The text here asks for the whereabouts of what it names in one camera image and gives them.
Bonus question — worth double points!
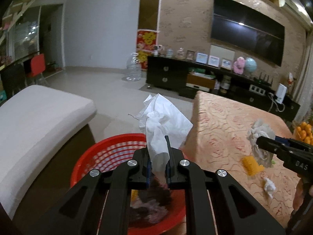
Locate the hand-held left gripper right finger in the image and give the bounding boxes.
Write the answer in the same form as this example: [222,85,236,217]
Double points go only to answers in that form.
[164,135,287,235]

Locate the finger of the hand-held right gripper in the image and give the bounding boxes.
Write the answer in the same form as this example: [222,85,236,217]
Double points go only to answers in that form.
[274,137,313,152]
[256,136,294,157]

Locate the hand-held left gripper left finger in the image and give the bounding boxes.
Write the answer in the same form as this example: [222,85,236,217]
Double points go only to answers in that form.
[32,149,151,235]

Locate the grey tissue ball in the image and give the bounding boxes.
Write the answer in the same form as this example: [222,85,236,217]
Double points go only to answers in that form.
[246,118,277,167]

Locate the white tissue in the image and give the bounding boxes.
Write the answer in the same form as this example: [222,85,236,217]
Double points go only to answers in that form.
[134,93,194,173]

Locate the red plastic mesh basket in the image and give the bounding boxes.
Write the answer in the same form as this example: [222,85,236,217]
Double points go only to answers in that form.
[70,133,187,234]

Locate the person's right hand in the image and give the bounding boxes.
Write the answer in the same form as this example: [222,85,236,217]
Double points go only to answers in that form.
[294,180,306,209]

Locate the pile of oranges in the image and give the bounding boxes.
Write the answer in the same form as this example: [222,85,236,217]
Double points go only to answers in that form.
[293,121,313,146]

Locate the yellow ribbed lump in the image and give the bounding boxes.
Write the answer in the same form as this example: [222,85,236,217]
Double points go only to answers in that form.
[242,155,265,177]

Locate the small white tissue scrap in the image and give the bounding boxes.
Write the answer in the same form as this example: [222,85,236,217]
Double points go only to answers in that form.
[263,177,277,199]

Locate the rose patterned orange tablecloth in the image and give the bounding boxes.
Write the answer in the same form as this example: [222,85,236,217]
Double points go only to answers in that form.
[180,90,313,229]

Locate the white upright modem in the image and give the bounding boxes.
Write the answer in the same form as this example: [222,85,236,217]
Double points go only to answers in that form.
[275,83,288,105]

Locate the white power strip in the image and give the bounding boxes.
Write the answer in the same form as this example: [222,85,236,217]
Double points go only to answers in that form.
[249,84,267,96]

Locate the black router with antennas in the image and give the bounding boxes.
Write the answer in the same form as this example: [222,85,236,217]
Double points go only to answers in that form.
[253,72,274,87]

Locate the tins in cabinet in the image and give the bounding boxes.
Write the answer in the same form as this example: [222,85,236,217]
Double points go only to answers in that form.
[221,74,232,90]

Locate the light blue globe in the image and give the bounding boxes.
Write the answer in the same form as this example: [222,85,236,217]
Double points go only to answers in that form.
[245,57,257,76]

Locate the pink plush toy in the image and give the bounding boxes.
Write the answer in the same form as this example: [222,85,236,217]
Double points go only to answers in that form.
[232,56,246,74]

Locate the dark sofa base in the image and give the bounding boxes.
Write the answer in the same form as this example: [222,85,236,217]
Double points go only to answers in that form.
[0,122,96,235]

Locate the wooden cabinet drawer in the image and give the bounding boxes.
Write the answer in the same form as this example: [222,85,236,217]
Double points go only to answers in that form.
[187,73,217,91]

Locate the black television cabinet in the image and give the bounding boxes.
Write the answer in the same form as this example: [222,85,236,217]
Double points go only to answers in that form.
[146,55,301,123]

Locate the clear large water jug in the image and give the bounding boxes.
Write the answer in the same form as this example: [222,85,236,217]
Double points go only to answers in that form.
[122,52,142,82]

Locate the white sofa cushion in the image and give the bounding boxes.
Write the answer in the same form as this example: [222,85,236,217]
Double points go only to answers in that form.
[0,84,96,221]

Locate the red chair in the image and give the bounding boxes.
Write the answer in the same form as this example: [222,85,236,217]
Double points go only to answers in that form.
[27,53,47,79]

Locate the black chair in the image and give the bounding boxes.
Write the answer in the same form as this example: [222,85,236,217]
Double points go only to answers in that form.
[0,63,27,96]

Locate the glass sliding door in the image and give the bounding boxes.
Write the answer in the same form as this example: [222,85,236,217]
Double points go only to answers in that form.
[12,4,41,55]

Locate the wooden staircase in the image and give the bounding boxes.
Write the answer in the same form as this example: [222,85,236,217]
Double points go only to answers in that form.
[0,0,47,42]

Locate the white cable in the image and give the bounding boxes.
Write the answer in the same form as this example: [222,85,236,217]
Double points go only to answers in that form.
[267,92,285,113]

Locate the beige wall panel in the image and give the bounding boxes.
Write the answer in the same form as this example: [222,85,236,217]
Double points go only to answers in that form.
[210,44,235,63]

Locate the black wall television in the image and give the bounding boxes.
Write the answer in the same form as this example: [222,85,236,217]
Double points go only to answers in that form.
[210,0,286,67]

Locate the red festive wall poster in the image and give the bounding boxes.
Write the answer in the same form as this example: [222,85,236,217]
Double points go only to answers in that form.
[136,29,160,69]

